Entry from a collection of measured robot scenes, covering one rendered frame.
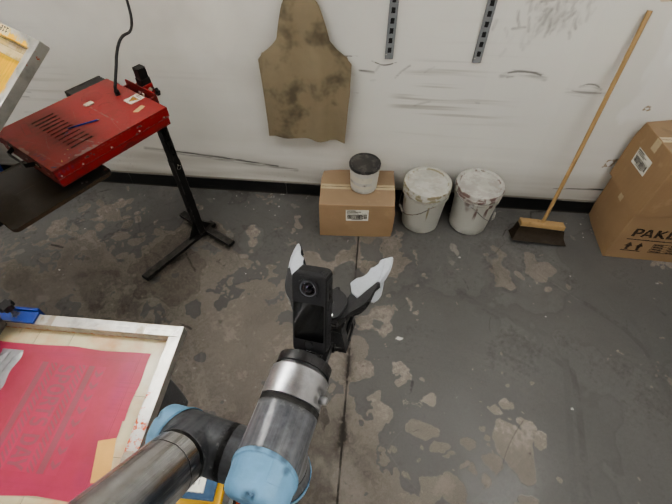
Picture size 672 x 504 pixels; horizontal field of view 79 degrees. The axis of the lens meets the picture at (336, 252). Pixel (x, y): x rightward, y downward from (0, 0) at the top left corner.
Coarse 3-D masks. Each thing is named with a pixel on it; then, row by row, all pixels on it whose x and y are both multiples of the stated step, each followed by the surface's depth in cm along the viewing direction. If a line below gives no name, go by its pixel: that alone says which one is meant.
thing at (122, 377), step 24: (24, 360) 128; (48, 360) 128; (72, 360) 128; (96, 360) 128; (120, 360) 128; (144, 360) 128; (24, 384) 123; (120, 384) 123; (0, 408) 119; (96, 408) 119; (120, 408) 119
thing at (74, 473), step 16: (0, 416) 117; (80, 432) 115; (96, 432) 115; (112, 432) 115; (80, 448) 112; (96, 448) 112; (64, 464) 109; (80, 464) 109; (0, 480) 107; (16, 480) 107; (32, 480) 107; (48, 480) 107; (64, 480) 107; (80, 480) 107; (48, 496) 105; (64, 496) 105
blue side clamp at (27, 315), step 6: (0, 312) 134; (18, 312) 134; (24, 312) 134; (30, 312) 134; (36, 312) 134; (42, 312) 135; (6, 318) 132; (12, 318) 132; (18, 318) 132; (24, 318) 132; (30, 318) 132; (36, 318) 133
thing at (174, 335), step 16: (48, 320) 133; (64, 320) 133; (80, 320) 133; (96, 320) 133; (128, 336) 132; (144, 336) 131; (160, 336) 130; (176, 336) 129; (176, 352) 127; (160, 368) 123; (160, 384) 120; (144, 400) 117; (160, 400) 119; (144, 416) 114; (144, 432) 111; (128, 448) 109
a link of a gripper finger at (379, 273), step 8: (384, 264) 59; (368, 272) 59; (376, 272) 58; (384, 272) 58; (360, 280) 58; (368, 280) 58; (376, 280) 57; (384, 280) 59; (352, 288) 57; (360, 288) 57; (368, 288) 57; (376, 296) 61
